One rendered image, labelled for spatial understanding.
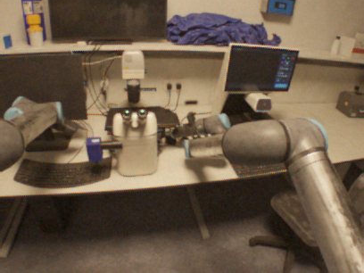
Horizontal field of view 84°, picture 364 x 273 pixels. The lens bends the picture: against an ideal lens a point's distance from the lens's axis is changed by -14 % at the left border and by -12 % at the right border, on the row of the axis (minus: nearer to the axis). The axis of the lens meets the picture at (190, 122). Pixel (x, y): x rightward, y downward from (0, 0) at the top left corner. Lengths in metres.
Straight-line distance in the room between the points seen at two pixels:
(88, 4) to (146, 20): 0.36
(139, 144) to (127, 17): 0.82
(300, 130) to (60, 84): 1.09
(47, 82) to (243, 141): 1.00
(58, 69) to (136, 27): 0.55
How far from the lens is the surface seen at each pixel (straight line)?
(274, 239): 1.84
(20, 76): 1.33
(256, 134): 0.58
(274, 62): 1.40
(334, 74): 2.53
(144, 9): 1.53
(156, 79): 1.75
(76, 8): 1.57
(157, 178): 1.14
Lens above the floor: 1.52
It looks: 28 degrees down
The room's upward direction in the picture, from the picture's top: 5 degrees clockwise
